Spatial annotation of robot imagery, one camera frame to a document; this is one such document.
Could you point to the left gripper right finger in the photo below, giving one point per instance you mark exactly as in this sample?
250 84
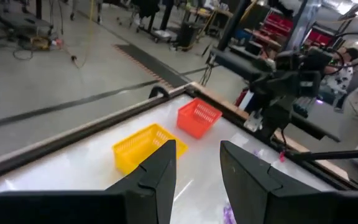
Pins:
253 193

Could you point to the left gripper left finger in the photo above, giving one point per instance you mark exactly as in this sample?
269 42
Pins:
148 199

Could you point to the purple plastic witch hat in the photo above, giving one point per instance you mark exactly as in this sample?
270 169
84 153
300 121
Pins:
228 216
256 153

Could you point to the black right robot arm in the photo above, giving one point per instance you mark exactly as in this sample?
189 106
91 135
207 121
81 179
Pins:
275 121

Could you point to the backlit computer keyboard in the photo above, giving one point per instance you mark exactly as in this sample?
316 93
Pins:
303 107

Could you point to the red storage bins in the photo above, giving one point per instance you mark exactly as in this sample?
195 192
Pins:
317 37

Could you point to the red tag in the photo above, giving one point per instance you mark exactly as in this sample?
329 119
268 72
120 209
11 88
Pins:
281 157

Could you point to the person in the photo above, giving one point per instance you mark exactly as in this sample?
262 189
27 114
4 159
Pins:
340 77

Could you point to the red tool chest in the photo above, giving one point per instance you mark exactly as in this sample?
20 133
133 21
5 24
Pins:
278 25

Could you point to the yellow plastic basket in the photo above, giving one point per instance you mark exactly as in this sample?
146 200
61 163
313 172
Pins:
135 149

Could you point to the black metal pole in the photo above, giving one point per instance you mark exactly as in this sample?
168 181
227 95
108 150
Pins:
233 25

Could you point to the orange plastic basket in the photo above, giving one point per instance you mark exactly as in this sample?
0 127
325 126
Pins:
194 124

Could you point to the black trash bin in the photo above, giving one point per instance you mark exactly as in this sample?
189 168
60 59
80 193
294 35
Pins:
187 34

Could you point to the black floor mat orange edge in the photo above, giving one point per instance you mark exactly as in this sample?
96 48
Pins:
154 63

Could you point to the black metal table frame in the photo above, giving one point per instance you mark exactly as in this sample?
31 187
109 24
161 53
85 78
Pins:
73 137

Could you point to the black table edge bracket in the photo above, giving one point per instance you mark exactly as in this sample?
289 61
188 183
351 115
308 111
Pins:
158 88

